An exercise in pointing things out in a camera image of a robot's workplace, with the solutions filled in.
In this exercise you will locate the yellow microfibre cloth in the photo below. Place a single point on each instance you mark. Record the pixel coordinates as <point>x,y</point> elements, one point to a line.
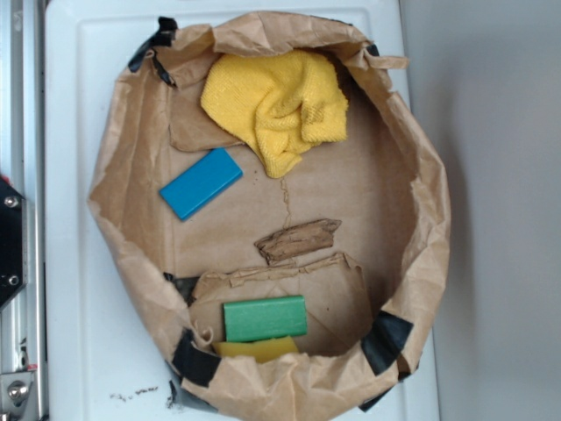
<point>280,106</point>

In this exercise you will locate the brown paper bag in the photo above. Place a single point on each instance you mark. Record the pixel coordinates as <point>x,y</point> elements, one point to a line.
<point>360,228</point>

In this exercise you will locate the blue rectangular block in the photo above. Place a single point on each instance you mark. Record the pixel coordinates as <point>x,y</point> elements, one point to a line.
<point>187,193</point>

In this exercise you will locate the green rectangular block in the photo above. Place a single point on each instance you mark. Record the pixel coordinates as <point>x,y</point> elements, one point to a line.
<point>270,318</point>

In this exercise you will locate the yellow sponge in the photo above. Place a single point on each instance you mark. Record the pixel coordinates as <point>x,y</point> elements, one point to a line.
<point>262,351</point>

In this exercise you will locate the white plastic tray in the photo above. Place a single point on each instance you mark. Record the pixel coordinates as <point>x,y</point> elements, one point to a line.
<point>102,363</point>

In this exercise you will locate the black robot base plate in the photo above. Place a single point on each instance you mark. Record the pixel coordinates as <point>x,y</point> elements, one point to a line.
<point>13,236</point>

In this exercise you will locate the metal rail frame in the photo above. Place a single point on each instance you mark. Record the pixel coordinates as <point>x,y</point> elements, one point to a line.
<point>24,390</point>

